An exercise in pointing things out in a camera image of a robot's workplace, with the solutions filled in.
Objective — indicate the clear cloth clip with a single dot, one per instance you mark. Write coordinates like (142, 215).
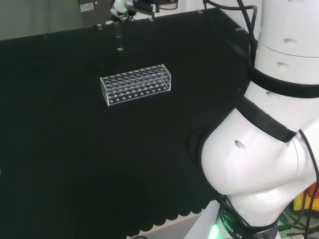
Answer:
(199, 11)
(99, 27)
(239, 29)
(151, 19)

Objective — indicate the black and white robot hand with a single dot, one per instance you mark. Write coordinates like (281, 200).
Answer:
(121, 11)

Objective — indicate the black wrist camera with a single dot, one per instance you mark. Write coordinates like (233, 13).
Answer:
(144, 6)

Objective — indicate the yellow stop button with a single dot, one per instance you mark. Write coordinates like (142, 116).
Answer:
(302, 199)

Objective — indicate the black bench cloth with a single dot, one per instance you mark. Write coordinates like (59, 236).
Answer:
(99, 154)

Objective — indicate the clear glass test tube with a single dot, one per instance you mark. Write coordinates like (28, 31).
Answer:
(119, 37)

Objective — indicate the grey panel with label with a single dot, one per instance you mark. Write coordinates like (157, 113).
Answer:
(93, 10)

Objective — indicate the clear plastic test tube rack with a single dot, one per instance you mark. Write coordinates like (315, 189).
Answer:
(135, 84)

